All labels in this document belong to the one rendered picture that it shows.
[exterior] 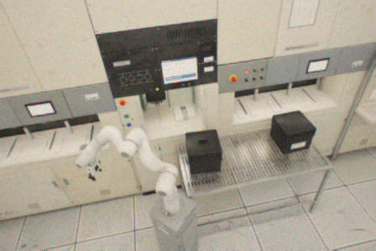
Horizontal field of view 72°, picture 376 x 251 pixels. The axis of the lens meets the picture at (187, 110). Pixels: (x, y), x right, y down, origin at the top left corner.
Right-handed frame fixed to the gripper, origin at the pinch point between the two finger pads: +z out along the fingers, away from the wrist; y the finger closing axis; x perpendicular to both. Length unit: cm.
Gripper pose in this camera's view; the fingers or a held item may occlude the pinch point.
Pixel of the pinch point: (96, 175)
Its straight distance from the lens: 220.8
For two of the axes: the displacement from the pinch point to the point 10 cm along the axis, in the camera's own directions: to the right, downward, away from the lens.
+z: 0.7, 7.8, 6.3
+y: 2.4, -6.2, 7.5
